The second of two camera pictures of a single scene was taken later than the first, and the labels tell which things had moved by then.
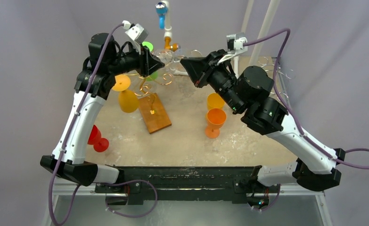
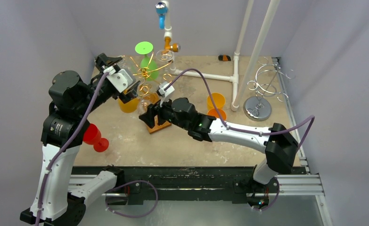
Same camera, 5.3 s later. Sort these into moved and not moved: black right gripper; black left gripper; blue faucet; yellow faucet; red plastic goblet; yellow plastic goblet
Moved: black right gripper; black left gripper
Not moved: red plastic goblet; yellow plastic goblet; blue faucet; yellow faucet
